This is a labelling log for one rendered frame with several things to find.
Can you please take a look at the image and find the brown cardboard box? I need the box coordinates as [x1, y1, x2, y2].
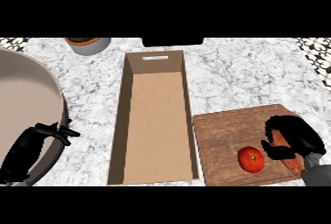
[106, 50, 201, 186]

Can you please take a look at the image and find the brown wooden cutting board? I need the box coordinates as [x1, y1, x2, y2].
[191, 103, 307, 187]

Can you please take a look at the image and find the black appliance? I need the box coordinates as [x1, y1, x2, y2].
[140, 37, 205, 48]

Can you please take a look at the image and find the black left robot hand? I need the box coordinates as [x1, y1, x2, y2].
[0, 122, 81, 186]

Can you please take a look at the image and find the red tomato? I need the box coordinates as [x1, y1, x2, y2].
[236, 146, 266, 174]

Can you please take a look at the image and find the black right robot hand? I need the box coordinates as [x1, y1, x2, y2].
[260, 115, 326, 161]

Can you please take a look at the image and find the orange sweet potato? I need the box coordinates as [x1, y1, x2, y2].
[273, 129, 306, 177]

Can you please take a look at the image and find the green plant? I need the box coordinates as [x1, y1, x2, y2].
[66, 37, 100, 44]

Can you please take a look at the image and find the grey plant pot orange rim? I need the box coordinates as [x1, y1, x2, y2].
[63, 37, 112, 57]

